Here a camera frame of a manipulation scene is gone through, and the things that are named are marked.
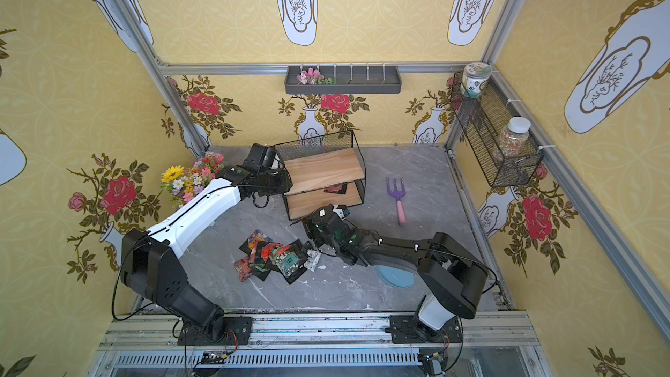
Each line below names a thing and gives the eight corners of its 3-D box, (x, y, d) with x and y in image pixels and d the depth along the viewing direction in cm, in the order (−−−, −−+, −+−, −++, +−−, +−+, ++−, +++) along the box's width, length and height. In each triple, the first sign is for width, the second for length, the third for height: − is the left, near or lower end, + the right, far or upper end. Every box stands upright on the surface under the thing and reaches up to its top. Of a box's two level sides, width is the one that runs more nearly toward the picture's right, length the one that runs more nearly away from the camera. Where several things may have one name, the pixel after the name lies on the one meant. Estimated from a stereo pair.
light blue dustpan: (373, 280, 85) (374, 277, 83) (375, 267, 88) (376, 264, 86) (411, 290, 83) (413, 288, 81) (412, 276, 86) (414, 274, 84)
